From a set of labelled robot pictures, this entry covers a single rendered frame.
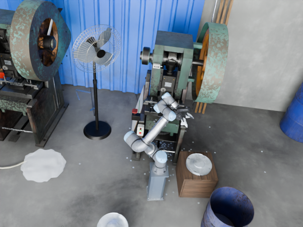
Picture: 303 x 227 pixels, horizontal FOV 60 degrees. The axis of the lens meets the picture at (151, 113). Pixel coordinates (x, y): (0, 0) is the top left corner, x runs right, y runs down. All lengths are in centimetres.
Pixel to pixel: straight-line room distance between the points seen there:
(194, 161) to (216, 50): 127
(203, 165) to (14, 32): 231
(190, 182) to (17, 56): 214
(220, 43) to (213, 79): 32
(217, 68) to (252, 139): 194
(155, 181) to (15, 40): 192
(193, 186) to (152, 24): 225
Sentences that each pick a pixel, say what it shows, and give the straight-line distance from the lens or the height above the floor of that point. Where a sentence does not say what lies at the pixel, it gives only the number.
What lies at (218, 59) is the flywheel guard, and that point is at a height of 157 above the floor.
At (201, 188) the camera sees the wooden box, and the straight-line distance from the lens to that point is 309.
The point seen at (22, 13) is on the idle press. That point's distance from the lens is 281.
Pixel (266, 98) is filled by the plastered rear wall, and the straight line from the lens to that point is 475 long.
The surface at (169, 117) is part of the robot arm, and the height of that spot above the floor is 121.
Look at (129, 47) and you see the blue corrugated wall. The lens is 407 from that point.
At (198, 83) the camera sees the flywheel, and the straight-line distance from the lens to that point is 305.
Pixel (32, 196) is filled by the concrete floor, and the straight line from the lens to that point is 326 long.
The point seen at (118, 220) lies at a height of 25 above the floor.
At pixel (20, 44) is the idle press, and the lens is 274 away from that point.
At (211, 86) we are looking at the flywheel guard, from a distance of 252.
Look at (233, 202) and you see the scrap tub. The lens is 299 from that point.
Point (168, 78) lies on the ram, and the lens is 284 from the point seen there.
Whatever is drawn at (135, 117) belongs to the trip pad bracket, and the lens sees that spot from 298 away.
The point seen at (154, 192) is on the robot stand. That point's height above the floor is 14.
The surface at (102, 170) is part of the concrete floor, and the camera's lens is 333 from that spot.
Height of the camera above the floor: 265
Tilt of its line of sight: 40 degrees down
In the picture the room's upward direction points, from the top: 7 degrees clockwise
